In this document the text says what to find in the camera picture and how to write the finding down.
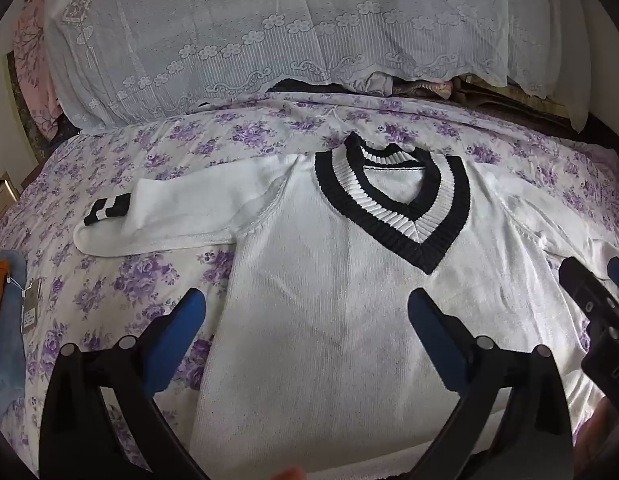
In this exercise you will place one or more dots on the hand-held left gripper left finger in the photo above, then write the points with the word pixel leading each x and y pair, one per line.
pixel 174 340

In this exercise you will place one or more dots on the pink cloth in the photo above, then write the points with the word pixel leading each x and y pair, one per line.
pixel 34 75

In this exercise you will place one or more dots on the grey paper tag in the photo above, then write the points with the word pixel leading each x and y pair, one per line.
pixel 30 310

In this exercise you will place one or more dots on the person's right hand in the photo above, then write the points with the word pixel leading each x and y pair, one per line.
pixel 602 440

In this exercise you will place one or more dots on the blue cloth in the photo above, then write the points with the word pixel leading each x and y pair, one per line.
pixel 11 340

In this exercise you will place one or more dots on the purple floral bedsheet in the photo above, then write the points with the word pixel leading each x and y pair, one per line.
pixel 114 260

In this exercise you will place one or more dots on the white sweater with black trim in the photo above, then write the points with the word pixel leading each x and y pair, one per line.
pixel 314 285

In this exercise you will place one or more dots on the white lace cover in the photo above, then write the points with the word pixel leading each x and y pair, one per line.
pixel 239 35

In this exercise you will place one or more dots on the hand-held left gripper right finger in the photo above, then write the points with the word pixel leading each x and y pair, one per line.
pixel 437 342

